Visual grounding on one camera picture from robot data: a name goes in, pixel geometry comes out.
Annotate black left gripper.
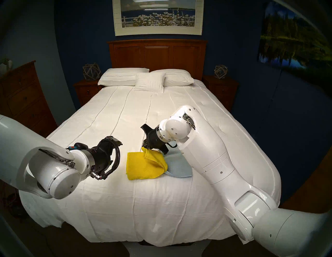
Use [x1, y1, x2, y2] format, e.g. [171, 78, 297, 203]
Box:
[91, 137, 122, 173]

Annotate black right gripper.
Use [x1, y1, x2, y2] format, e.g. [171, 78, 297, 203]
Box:
[141, 124, 170, 154]

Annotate yellow hand towel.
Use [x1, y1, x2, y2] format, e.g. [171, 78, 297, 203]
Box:
[126, 147, 169, 181]

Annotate light blue hand towel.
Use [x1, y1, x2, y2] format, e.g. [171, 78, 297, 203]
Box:
[163, 150, 193, 178]

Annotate small pleated white pillow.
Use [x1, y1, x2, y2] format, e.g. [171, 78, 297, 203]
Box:
[133, 72, 166, 93]

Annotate brown wooden nightstand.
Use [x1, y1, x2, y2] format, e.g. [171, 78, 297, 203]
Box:
[73, 79, 103, 106]
[202, 75, 239, 112]

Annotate large white pillow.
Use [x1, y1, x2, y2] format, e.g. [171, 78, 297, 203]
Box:
[98, 68, 150, 87]
[150, 69, 194, 87]

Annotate white bed comforter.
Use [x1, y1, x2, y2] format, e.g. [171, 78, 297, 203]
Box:
[19, 79, 282, 247]

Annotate brown wooden headboard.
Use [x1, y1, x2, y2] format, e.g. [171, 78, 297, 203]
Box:
[107, 39, 208, 81]

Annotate brown wooden dresser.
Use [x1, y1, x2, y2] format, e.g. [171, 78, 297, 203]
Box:
[0, 61, 58, 138]

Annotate white framed flower picture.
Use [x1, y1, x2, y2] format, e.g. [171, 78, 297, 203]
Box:
[112, 0, 204, 36]

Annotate white vase with plant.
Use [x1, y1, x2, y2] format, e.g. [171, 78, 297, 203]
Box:
[0, 57, 13, 75]

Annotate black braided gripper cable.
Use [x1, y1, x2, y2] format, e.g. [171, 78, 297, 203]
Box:
[102, 137, 121, 180]

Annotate grey geometric wire ornament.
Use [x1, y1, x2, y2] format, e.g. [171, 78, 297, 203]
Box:
[82, 63, 101, 81]
[214, 65, 229, 79]

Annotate forest lake wall poster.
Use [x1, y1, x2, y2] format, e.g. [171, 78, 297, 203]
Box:
[257, 0, 332, 86]

